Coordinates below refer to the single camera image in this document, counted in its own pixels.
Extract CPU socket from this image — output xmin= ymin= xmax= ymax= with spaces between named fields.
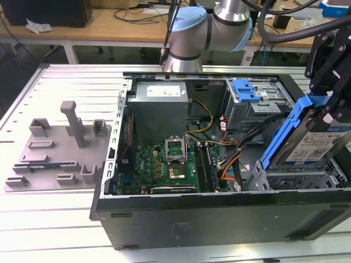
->
xmin=167 ymin=164 xmax=188 ymax=181

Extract black wire bundle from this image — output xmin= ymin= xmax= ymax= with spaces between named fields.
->
xmin=218 ymin=111 xmax=291 ymax=171

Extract grey power supply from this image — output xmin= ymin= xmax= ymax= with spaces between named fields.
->
xmin=126 ymin=81 xmax=190 ymax=138

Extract blue drive latch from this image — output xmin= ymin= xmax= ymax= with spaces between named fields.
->
xmin=231 ymin=78 xmax=261 ymax=104

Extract black graphics card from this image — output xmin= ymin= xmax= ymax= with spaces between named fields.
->
xmin=117 ymin=185 xmax=199 ymax=195

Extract black case fan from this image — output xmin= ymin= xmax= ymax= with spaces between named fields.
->
xmin=119 ymin=113 xmax=138 ymax=170

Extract RAM stick on rack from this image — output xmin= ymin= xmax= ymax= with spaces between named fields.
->
xmin=26 ymin=163 xmax=60 ymax=170

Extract yellow wires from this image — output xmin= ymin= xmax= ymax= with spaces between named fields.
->
xmin=185 ymin=98 xmax=215 ymax=135

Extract large black box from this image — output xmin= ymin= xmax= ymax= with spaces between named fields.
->
xmin=2 ymin=0 xmax=93 ymax=28

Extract orange looped wire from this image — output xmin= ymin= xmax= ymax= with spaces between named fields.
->
xmin=220 ymin=161 xmax=237 ymax=182

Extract black PC case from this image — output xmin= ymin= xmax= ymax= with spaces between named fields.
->
xmin=89 ymin=65 xmax=351 ymax=251

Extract wooden desk with clutter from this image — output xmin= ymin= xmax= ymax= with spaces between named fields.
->
xmin=246 ymin=5 xmax=351 ymax=65

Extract crumpled plastic bag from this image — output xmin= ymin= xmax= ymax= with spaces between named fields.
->
xmin=26 ymin=18 xmax=53 ymax=35

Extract blue carton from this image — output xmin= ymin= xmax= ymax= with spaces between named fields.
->
xmin=319 ymin=1 xmax=351 ymax=19

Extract long wooden desk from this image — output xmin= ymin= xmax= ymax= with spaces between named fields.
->
xmin=0 ymin=7 xmax=176 ymax=65

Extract grey parts rack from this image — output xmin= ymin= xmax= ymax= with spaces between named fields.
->
xmin=3 ymin=100 xmax=113 ymax=193

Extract thick black gripper cable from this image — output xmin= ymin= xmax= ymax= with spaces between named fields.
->
xmin=257 ymin=0 xmax=351 ymax=44

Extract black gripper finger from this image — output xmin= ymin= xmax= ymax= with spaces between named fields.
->
xmin=304 ymin=31 xmax=347 ymax=132
xmin=322 ymin=100 xmax=351 ymax=124

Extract thin hanging cable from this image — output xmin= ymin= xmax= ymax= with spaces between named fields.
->
xmin=160 ymin=0 xmax=182 ymax=66

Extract metal disk bay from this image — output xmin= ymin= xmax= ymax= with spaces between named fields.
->
xmin=254 ymin=160 xmax=343 ymax=192

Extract grey optical drive cage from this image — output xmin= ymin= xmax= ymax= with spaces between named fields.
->
xmin=222 ymin=79 xmax=298 ymax=133

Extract hard disk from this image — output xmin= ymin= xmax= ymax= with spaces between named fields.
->
xmin=260 ymin=94 xmax=349 ymax=170

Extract small black box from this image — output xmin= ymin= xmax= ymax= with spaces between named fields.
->
xmin=248 ymin=9 xmax=260 ymax=30

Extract metal socket cover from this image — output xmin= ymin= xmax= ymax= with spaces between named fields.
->
xmin=164 ymin=136 xmax=188 ymax=164

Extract green motherboard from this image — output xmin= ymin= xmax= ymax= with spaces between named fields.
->
xmin=117 ymin=144 xmax=228 ymax=193

